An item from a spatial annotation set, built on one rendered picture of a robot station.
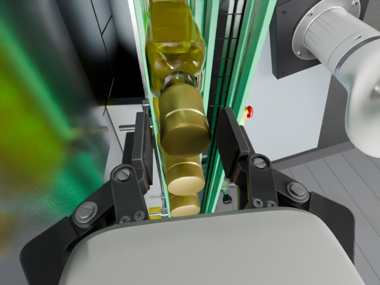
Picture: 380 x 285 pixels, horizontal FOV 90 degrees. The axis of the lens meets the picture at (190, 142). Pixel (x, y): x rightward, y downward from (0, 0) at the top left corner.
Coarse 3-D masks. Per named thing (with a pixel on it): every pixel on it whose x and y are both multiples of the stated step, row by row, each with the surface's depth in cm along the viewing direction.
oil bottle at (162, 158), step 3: (159, 138) 25; (159, 141) 25; (159, 144) 25; (159, 147) 25; (159, 150) 25; (162, 150) 25; (159, 153) 26; (162, 153) 25; (159, 156) 26; (162, 156) 25; (162, 159) 26; (165, 159) 25; (162, 162) 26; (165, 162) 26; (165, 165) 26
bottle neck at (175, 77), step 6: (174, 72) 16; (180, 72) 16; (186, 72) 16; (168, 78) 16; (174, 78) 15; (180, 78) 15; (186, 78) 15; (192, 78) 16; (162, 84) 16; (168, 84) 15; (174, 84) 15; (192, 84) 15
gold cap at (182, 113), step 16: (160, 96) 14; (176, 96) 13; (192, 96) 13; (160, 112) 14; (176, 112) 12; (192, 112) 12; (160, 128) 13; (176, 128) 11; (192, 128) 11; (208, 128) 12; (176, 144) 12; (192, 144) 12; (208, 144) 13
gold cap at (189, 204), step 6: (174, 198) 21; (180, 198) 20; (186, 198) 20; (192, 198) 21; (174, 204) 20; (180, 204) 20; (186, 204) 20; (192, 204) 20; (198, 204) 21; (174, 210) 20; (180, 210) 20; (186, 210) 21; (192, 210) 21; (198, 210) 21; (174, 216) 21
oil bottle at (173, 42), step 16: (160, 0) 26; (176, 0) 26; (160, 16) 21; (176, 16) 21; (192, 16) 22; (160, 32) 18; (176, 32) 18; (192, 32) 18; (160, 48) 16; (176, 48) 16; (192, 48) 16; (160, 64) 16; (176, 64) 16; (192, 64) 16; (160, 80) 17
